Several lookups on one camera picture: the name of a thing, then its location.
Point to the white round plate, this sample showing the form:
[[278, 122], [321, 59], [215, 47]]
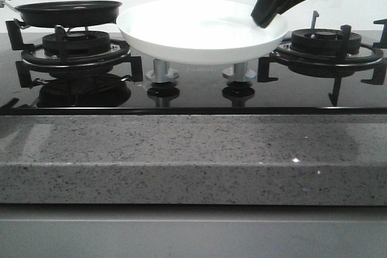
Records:
[[199, 32]]

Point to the black frying pan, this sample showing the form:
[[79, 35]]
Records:
[[50, 14]]

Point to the right black gas burner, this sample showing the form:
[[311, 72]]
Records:
[[324, 42]]

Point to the black gas burner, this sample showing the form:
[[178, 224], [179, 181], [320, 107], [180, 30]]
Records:
[[79, 43], [324, 42]]

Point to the right black burner grate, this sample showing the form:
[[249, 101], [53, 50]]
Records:
[[353, 56]]

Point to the black burner grate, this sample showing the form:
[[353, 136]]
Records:
[[353, 56], [68, 68]]

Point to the right silver stove knob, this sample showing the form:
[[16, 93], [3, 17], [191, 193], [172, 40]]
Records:
[[239, 72]]

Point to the silver stove knob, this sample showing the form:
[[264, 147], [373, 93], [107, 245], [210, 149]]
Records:
[[239, 72], [162, 72]]

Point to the black glass cooktop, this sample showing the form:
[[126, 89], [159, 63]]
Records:
[[282, 85]]

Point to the left silver stove knob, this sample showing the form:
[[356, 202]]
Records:
[[162, 72]]

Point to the left black gas burner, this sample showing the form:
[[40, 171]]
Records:
[[79, 43]]

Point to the left black burner grate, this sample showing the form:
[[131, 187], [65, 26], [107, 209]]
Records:
[[68, 68]]

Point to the grey speckled stone countertop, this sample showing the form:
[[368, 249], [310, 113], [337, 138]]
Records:
[[196, 159]]

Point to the grey cabinet front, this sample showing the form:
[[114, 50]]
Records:
[[191, 231]]

